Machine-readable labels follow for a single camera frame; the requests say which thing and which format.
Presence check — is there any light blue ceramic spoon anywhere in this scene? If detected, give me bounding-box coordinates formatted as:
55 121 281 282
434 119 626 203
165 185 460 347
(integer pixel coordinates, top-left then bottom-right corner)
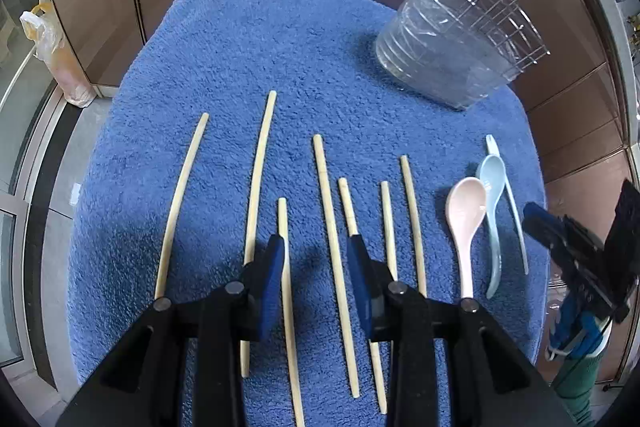
476 154 506 299

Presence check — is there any white plastic bag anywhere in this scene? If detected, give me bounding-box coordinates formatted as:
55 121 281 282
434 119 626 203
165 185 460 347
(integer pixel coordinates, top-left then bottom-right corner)
20 0 96 108

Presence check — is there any right hand blue white glove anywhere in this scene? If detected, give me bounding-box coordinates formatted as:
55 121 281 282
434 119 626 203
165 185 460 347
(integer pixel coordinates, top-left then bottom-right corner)
544 293 612 361

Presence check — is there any beige chopstick far left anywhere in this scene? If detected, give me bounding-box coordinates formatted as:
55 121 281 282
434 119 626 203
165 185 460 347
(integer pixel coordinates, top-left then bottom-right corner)
154 113 209 299

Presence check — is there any beige chopstick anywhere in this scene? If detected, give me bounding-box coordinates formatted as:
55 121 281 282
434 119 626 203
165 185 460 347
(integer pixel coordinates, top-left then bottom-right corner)
154 113 209 299
312 133 360 399
380 180 399 368
400 155 427 297
337 178 387 415
240 89 279 379
278 197 306 427

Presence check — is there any blue terry towel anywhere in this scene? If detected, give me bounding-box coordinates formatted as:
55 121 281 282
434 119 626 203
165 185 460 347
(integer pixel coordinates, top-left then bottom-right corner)
67 0 546 426

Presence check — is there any wire utensil rack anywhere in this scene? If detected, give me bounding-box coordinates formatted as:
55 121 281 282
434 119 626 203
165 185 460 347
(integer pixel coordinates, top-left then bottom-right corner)
434 0 550 80

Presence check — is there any clear plastic utensil holder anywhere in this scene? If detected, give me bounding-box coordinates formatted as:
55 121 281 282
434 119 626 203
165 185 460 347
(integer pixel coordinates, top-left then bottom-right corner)
375 0 518 110

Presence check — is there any green sleeve right forearm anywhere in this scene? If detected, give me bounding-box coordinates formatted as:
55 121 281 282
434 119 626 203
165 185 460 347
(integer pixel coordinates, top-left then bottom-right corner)
550 348 606 426

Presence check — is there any pink ceramic spoon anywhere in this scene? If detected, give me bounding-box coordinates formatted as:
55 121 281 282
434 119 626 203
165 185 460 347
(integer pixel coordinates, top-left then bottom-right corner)
445 176 487 299

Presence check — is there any white plastic spork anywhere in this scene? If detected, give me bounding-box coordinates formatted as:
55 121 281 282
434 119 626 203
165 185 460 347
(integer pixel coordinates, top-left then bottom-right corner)
485 134 529 275

